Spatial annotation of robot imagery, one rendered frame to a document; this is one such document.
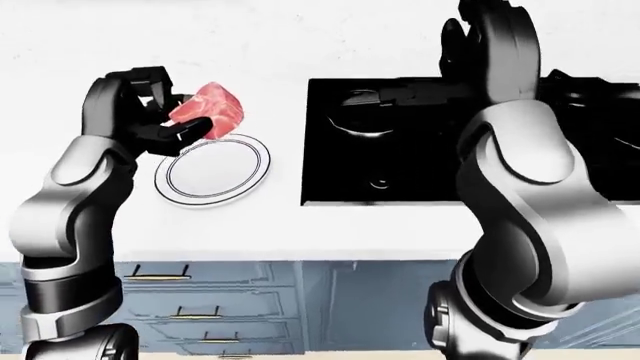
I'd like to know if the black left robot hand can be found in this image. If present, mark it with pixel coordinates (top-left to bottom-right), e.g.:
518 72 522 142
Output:
81 66 214 162

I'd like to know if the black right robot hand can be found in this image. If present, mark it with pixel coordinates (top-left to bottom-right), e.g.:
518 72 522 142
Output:
437 0 544 107

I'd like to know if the raw red steak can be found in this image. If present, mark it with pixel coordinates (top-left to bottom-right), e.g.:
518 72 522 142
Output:
168 81 247 141

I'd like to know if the white round plate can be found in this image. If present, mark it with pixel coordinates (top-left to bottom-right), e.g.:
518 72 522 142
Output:
153 133 273 208

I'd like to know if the black frying pan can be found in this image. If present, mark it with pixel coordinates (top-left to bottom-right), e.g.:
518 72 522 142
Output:
319 86 417 191

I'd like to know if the black cooktop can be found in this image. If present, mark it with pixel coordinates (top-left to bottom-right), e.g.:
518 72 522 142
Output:
299 68 640 207

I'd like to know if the blue-grey drawer cabinet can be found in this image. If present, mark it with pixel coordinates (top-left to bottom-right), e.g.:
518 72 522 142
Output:
0 258 640 360

